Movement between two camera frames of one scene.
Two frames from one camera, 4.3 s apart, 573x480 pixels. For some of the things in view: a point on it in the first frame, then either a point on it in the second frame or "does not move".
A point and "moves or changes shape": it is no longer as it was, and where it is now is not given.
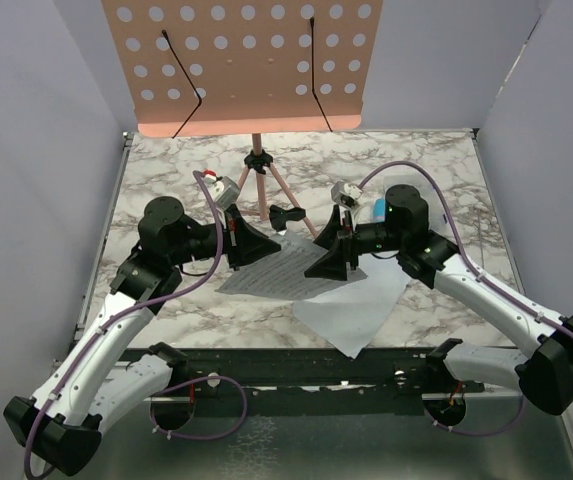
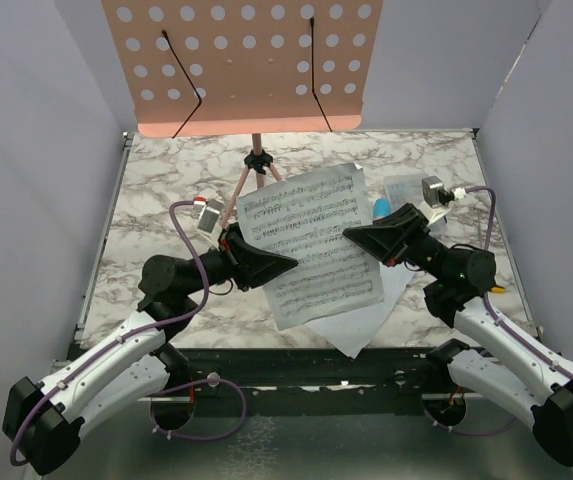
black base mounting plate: (306, 381) does not move
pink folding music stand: (231, 67) does not move
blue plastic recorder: (380, 207) does not move
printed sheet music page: (282, 275) moves or changes shape
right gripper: (334, 263) -> (394, 236)
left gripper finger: (246, 245) -> (253, 266)
